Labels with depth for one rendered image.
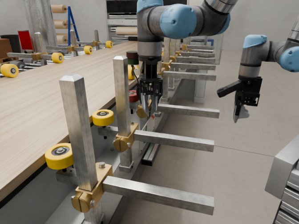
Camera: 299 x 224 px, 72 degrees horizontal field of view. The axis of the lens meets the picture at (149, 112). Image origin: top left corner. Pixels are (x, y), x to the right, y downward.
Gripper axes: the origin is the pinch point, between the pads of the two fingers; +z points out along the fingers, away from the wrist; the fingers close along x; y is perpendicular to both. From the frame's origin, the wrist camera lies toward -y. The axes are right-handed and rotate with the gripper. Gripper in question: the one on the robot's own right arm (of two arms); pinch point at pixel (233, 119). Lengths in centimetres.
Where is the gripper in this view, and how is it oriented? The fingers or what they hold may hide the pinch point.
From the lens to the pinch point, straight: 99.2
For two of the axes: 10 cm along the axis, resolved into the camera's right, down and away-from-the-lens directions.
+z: 0.0, 9.1, 4.2
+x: 2.7, -4.0, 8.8
